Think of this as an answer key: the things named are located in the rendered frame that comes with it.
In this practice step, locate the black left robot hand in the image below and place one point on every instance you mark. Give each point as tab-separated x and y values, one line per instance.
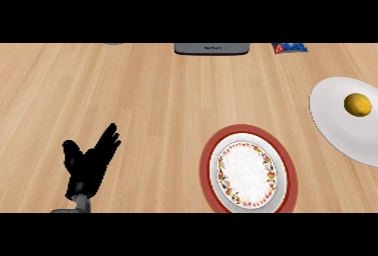
89	165

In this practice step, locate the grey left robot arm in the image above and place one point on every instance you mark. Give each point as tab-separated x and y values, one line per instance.
78	205

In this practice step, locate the red-rimmed patterned plate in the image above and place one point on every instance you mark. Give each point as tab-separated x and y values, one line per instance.
248	169

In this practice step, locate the plain white plate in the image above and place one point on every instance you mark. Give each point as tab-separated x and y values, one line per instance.
340	130

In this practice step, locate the yellow lemon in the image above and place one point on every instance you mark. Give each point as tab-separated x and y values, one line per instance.
357	105

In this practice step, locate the dark grey appliance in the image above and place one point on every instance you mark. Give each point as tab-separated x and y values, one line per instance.
211	49

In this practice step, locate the blue and red packet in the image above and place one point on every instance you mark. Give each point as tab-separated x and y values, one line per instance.
289	48

